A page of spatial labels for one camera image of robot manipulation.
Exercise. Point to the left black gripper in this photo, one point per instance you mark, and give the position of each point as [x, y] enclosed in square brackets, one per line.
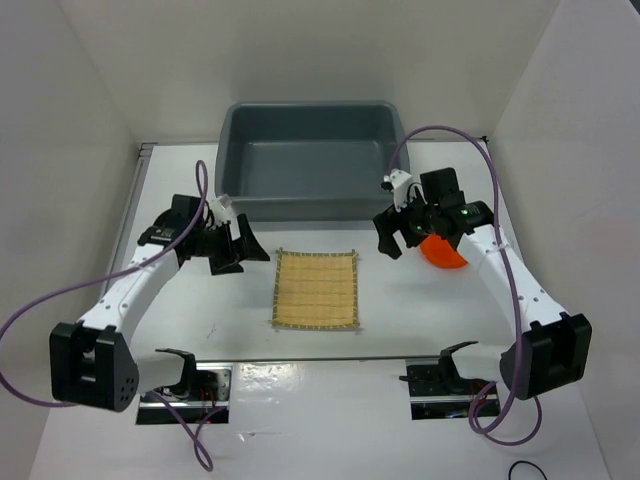
[228, 262]

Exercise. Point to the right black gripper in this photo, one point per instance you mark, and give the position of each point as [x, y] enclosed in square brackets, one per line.
[389, 222]

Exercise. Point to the orange plastic plate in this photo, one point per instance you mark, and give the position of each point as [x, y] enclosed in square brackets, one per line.
[441, 254]

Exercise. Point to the woven bamboo mat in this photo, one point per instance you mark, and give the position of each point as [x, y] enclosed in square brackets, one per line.
[316, 291]

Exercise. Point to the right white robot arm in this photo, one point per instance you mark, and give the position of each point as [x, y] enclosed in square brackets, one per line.
[550, 345]

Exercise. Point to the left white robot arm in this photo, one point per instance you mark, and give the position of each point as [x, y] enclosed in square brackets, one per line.
[90, 359]

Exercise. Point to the grey plastic bin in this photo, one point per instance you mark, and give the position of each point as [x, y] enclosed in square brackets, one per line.
[309, 161]

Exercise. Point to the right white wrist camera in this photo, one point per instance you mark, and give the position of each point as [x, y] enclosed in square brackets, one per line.
[398, 182]

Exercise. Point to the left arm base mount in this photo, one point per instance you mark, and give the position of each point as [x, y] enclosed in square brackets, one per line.
[206, 399]

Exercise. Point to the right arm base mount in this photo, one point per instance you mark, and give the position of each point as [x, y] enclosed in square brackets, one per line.
[433, 395]

